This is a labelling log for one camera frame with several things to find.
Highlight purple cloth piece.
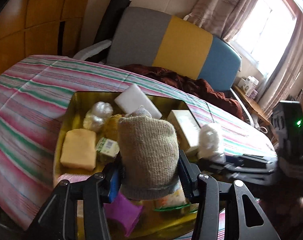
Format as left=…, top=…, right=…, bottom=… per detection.
left=104, top=193, right=144, bottom=237

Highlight striped pink green bedsheet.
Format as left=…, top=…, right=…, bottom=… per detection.
left=0, top=55, right=276, bottom=229

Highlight wooden wardrobe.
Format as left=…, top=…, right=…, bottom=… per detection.
left=0, top=0, right=88, bottom=74

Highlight cream rectangular box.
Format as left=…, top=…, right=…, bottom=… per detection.
left=167, top=109, right=200, bottom=156

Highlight yellow sponge block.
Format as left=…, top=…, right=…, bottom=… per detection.
left=60, top=128, right=97, bottom=171

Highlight gold metal tray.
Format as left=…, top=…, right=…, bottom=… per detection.
left=52, top=90, right=212, bottom=240

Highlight wooden side table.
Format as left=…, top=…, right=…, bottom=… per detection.
left=232, top=85, right=271, bottom=126

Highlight white bottles on table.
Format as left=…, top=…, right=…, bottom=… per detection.
left=237, top=76, right=259, bottom=97

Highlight dark red blanket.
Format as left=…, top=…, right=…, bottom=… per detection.
left=120, top=64, right=244, bottom=120

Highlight clear plastic bag bundle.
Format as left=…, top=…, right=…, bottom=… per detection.
left=83, top=101, right=114, bottom=133

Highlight green cracker packet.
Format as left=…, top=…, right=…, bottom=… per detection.
left=153, top=183, right=190, bottom=212

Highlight pink curtain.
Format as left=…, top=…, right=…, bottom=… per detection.
left=184, top=0, right=303, bottom=116

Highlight white foam block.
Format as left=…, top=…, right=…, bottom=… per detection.
left=114, top=84, right=162, bottom=119

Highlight small green white carton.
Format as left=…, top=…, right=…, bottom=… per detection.
left=96, top=137, right=120, bottom=158

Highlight beige knitted sock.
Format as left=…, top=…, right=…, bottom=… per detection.
left=118, top=116, right=179, bottom=200

